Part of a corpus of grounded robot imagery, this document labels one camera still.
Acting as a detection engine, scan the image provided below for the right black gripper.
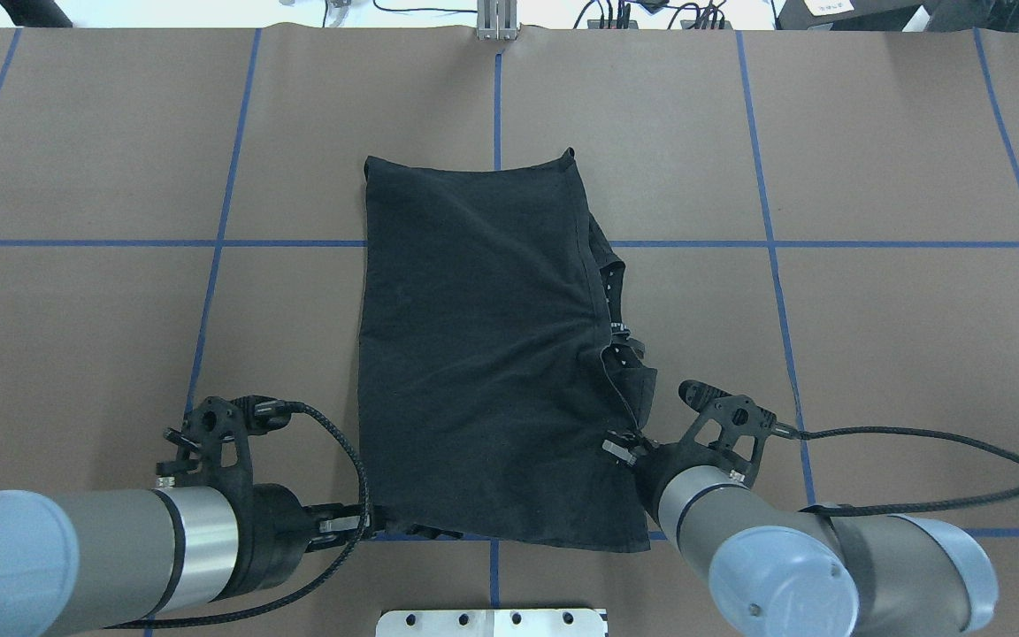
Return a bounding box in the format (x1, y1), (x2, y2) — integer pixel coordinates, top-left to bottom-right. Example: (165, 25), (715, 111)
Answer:
(601, 430), (696, 523)

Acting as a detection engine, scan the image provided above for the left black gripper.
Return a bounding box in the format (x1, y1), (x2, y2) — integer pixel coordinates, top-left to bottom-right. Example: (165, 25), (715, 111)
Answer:
(231, 484), (372, 595)

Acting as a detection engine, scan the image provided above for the black graphic t-shirt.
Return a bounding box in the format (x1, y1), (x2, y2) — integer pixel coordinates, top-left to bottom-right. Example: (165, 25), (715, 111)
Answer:
(357, 150), (656, 553)

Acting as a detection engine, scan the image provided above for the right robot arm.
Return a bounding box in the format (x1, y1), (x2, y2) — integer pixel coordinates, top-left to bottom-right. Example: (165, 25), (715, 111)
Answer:
(602, 433), (1001, 636)

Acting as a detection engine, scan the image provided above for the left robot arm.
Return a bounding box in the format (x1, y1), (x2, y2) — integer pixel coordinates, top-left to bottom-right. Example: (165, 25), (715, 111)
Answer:
(0, 484), (372, 636)

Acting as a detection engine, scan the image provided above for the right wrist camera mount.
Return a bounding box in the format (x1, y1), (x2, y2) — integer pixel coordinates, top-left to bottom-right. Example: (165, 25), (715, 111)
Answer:
(678, 380), (779, 487)

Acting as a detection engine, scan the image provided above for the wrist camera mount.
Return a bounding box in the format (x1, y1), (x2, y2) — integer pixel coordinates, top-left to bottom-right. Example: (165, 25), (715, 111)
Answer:
(155, 395), (291, 493)
(678, 380), (779, 487)

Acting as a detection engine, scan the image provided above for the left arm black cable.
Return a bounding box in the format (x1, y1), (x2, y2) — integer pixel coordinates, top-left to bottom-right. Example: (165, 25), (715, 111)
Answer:
(107, 400), (372, 631)

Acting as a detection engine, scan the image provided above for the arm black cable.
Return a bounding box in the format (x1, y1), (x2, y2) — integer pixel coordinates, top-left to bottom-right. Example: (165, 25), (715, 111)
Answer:
(775, 423), (1019, 518)
(107, 400), (372, 631)

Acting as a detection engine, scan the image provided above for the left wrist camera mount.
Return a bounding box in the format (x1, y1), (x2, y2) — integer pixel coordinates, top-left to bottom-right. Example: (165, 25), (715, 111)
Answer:
(155, 395), (291, 493)

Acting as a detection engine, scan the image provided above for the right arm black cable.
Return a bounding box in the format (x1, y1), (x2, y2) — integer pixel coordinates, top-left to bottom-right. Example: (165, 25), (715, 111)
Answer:
(775, 423), (1019, 518)

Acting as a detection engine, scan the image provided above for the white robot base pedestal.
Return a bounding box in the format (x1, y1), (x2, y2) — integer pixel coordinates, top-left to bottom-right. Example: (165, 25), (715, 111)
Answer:
(375, 608), (609, 636)

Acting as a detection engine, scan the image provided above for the aluminium profile post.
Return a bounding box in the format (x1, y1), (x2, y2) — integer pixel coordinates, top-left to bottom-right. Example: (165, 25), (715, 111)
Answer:
(476, 0), (520, 42)

